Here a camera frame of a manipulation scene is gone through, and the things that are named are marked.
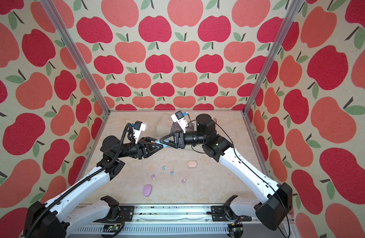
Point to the blue earbud charging case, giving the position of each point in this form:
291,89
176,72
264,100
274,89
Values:
158,142

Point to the pink earbud charging case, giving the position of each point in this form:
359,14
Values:
192,164

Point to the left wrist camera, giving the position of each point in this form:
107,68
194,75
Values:
138,128

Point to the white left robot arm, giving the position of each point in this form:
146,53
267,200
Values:
54,218

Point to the right aluminium frame post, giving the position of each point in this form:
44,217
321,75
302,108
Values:
276,46

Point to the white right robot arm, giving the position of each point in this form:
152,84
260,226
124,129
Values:
274,200

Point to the purple earbud charging case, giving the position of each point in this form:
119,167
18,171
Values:
147,190

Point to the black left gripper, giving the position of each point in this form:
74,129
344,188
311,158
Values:
141,148

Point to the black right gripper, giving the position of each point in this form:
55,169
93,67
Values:
180,140

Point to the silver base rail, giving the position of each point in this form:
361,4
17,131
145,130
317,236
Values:
160,220

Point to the left aluminium frame post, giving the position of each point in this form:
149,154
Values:
61,28

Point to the aluminium frame post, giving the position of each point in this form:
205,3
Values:
61,28
276,46

